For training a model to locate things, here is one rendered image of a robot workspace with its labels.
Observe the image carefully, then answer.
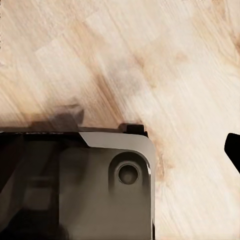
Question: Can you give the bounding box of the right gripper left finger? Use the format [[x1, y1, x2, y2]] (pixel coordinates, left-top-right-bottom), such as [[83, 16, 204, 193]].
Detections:
[[0, 133, 26, 193]]

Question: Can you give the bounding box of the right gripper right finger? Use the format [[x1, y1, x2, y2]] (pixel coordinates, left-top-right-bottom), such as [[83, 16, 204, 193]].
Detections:
[[224, 133, 240, 173]]

